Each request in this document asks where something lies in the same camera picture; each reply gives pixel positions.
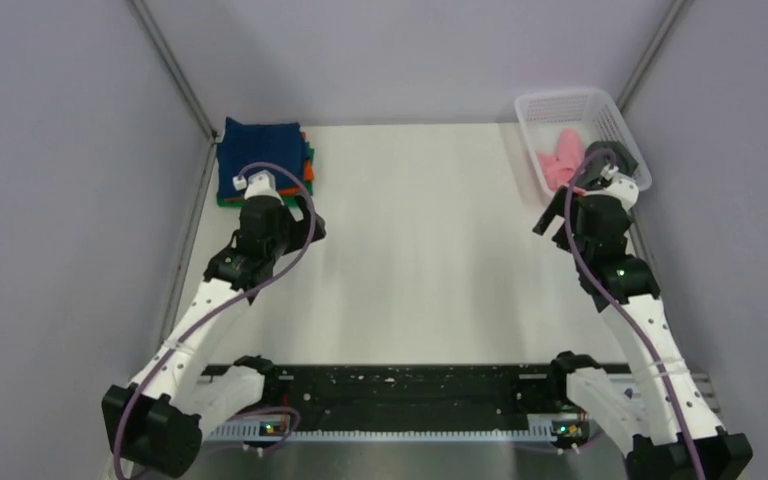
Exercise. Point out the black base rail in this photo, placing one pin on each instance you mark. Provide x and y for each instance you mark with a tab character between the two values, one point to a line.
505	398

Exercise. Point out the right aluminium frame post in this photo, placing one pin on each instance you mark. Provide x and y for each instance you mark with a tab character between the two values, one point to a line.
675	13

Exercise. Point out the dark grey t-shirt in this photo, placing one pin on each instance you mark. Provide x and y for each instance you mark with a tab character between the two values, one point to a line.
610	153

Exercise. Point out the left aluminium frame post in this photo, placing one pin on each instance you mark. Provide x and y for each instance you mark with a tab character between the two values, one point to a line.
162	49

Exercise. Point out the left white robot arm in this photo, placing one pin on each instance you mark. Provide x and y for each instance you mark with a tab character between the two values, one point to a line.
160	418

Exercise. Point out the pink t-shirt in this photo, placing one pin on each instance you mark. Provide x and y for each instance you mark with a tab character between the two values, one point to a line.
559	167

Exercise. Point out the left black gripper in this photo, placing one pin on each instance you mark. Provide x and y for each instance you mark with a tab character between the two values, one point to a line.
302	226

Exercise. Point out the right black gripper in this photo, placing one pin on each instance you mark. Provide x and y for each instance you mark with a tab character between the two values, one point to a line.
556	208

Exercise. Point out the folded navy blue t-shirt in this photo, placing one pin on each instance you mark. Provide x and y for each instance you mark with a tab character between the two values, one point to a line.
261	159

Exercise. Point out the folded green t-shirt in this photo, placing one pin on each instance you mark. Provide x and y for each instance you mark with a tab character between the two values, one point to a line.
293	173

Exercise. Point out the white plastic basket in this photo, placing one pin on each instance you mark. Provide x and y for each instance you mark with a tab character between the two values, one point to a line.
590	112

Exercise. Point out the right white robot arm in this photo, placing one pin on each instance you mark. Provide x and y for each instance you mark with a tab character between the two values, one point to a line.
674	434

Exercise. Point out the white slotted cable duct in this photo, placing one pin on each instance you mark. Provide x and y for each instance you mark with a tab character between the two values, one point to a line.
542	428

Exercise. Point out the aluminium frame post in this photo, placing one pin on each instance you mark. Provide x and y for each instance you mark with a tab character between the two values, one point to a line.
162	49
675	13

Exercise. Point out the folded orange t-shirt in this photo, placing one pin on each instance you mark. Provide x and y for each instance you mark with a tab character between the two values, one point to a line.
306	169

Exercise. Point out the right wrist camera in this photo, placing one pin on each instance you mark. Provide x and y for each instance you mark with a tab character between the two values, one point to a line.
619	186

